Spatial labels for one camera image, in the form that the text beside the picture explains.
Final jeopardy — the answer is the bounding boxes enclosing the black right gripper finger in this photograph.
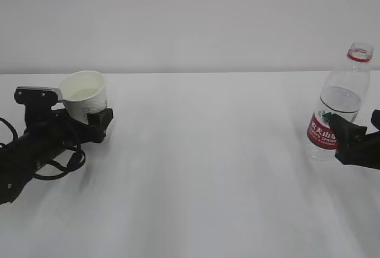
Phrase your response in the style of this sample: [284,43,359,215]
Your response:
[371,110,380,130]
[329,114,367,148]

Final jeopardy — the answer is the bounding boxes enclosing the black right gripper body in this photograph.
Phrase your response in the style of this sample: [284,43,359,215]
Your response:
[335,132,379,170]

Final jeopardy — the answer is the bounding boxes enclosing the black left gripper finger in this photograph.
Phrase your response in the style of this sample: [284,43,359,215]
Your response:
[68,108,113,144]

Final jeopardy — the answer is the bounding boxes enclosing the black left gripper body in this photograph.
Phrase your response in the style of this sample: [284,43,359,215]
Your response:
[22,108,86,163]

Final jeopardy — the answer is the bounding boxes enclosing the clear Nongfu Spring water bottle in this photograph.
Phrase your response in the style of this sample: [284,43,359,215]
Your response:
[305,42,373,161]

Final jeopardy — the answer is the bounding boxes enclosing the white paper cup green print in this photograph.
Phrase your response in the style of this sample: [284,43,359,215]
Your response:
[58,71,107,125]

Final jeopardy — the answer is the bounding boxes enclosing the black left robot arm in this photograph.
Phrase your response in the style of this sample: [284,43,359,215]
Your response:
[1,108,113,203]

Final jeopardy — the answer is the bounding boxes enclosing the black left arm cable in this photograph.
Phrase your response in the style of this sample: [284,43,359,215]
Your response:
[0,117,87,181]

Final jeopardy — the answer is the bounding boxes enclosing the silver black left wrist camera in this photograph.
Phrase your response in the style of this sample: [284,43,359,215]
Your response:
[14,86,63,106]

